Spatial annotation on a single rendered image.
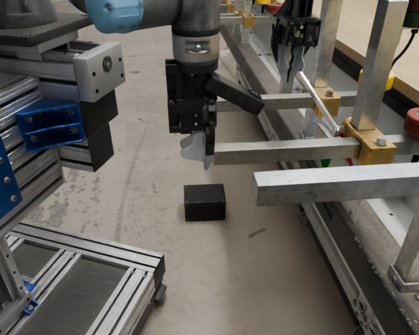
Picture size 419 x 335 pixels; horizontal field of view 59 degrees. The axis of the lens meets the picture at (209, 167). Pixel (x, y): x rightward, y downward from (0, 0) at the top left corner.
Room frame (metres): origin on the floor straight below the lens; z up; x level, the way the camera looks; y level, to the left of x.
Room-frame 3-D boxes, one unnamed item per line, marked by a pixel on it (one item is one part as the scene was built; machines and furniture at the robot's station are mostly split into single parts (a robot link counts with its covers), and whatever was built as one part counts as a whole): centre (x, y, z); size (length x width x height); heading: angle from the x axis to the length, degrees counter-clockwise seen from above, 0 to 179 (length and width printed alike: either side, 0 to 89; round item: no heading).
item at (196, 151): (0.58, 0.02, 0.86); 0.06 x 0.03 x 0.09; 96
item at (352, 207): (0.70, -0.28, 0.75); 0.26 x 0.01 x 0.10; 6
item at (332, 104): (0.90, -0.28, 0.84); 0.14 x 0.06 x 0.05; 6
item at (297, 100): (0.87, -0.22, 0.84); 0.44 x 0.03 x 0.04; 96
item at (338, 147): (0.62, -0.22, 0.84); 0.43 x 0.03 x 0.04; 96
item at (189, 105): (0.59, 0.03, 0.97); 0.09 x 0.08 x 0.12; 96
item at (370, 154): (0.65, -0.31, 0.85); 0.14 x 0.06 x 0.05; 6
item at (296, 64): (0.82, -0.20, 0.95); 0.06 x 0.03 x 0.09; 6
